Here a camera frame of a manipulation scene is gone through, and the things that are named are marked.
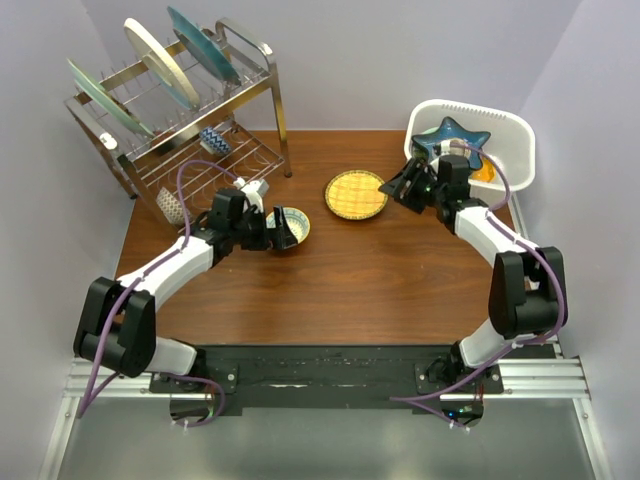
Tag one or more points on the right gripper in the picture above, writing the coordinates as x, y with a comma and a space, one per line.
415, 173

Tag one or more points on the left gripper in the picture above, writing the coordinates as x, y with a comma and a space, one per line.
264, 239

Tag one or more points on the yellow patterned plate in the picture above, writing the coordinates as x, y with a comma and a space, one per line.
354, 195

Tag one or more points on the black dish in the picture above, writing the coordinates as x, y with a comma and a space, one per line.
422, 144

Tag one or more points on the orange polka dot plate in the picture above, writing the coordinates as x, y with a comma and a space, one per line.
486, 173

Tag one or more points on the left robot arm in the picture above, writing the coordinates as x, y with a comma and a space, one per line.
117, 327

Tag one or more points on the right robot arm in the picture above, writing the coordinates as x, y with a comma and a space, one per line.
527, 299

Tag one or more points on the white plastic bin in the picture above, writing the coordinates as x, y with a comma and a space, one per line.
512, 141

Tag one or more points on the small daisy bowl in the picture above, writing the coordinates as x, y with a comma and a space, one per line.
298, 222

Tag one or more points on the grey patterned cup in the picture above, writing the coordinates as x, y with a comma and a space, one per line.
174, 211

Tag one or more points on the blue zigzag bowl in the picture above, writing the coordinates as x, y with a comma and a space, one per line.
213, 142

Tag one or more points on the metal dish rack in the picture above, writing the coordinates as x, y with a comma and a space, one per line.
187, 118

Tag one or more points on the teal plate in rack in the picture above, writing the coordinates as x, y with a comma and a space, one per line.
202, 48

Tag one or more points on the cream plate in rack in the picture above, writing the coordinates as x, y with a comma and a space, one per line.
158, 61

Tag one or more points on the green plate in rack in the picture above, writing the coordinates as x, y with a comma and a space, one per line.
96, 92

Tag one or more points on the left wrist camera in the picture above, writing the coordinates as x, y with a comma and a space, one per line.
254, 191

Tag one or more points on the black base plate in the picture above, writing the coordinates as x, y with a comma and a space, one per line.
227, 379

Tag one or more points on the aluminium rail frame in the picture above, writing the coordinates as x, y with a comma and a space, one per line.
100, 377

